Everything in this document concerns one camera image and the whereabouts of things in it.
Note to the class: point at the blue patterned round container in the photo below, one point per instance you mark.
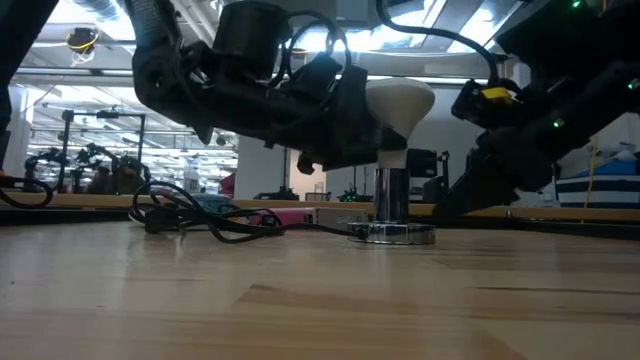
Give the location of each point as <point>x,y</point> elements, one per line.
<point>220,200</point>

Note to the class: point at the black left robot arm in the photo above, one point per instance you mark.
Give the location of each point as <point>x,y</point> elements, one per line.
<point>200,85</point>

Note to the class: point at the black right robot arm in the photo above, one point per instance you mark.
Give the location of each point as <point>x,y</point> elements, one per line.
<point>590,60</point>

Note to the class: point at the navy white striped box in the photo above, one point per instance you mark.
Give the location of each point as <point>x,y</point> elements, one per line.
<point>600,192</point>

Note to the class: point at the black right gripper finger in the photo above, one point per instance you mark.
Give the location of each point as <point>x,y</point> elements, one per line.
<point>480,192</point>

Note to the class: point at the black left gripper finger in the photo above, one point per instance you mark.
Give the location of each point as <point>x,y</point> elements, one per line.
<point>387,147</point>

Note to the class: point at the tan wooden desk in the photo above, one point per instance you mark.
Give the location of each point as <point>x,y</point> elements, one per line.
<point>75,200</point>

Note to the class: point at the black aluminium rig frame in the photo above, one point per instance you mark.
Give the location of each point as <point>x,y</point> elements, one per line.
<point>50,216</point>

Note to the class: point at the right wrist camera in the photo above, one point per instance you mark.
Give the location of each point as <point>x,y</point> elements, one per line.
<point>482,105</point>

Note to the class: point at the pink white plastic case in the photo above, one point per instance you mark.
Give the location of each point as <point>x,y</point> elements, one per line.
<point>295,216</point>

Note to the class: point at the black background robot rig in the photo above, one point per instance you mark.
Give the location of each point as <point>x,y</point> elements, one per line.
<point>115,170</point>

